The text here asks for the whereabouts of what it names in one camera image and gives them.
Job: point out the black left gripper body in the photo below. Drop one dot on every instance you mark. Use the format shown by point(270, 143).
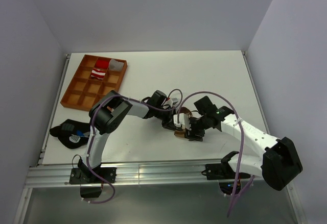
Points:
point(166, 117)

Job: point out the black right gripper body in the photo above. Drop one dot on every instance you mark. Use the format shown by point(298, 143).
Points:
point(198, 125)

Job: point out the brown beige striped sock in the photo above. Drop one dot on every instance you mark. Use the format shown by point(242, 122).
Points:
point(181, 133)

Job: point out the red white striped sock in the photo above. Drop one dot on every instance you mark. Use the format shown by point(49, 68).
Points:
point(97, 74)

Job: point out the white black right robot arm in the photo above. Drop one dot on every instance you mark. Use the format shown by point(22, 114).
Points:
point(276, 160)

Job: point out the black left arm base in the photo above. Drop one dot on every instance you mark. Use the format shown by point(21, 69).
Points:
point(91, 187)

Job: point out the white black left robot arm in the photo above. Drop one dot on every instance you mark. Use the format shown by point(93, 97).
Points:
point(109, 112)

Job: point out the rolled grey sock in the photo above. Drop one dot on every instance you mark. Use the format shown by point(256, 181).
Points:
point(115, 65)

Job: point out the brown wooden compartment tray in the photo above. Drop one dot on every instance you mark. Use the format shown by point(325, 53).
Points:
point(83, 91)

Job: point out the rolled red sock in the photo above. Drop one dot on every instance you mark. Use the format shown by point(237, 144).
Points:
point(102, 64)

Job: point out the black patterned sock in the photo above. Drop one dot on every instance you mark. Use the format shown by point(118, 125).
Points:
point(71, 133)

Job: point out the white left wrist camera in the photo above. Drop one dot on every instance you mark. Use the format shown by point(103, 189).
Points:
point(172, 101)

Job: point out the aluminium front rail frame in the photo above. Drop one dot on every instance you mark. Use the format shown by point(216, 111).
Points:
point(132, 173)

